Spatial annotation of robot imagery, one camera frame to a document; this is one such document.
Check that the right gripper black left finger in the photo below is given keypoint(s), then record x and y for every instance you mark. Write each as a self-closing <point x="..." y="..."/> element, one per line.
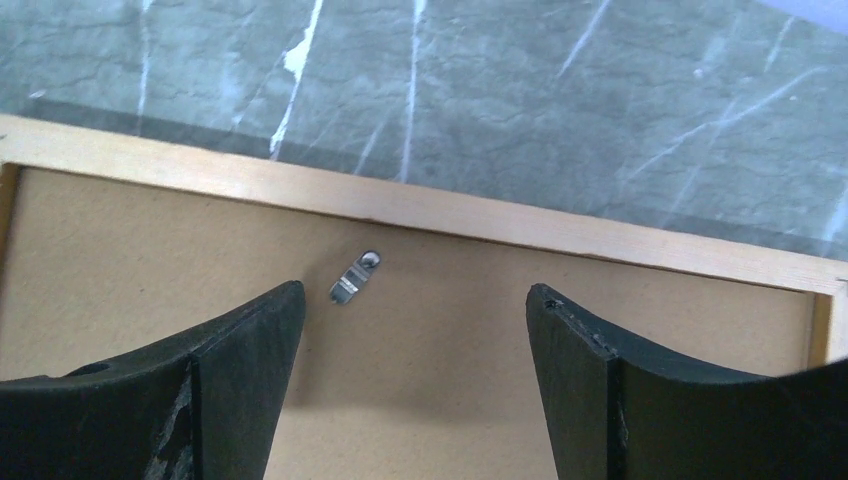
<point x="200" y="404"/>

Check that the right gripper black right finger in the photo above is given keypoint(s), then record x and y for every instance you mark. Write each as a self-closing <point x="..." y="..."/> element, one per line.
<point x="620" y="406"/>

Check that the brown backing board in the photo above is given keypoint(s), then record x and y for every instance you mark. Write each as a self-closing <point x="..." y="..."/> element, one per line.
<point x="414" y="362"/>

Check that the wooden picture frame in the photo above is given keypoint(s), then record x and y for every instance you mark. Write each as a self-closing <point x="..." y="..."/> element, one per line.
<point x="69" y="149"/>

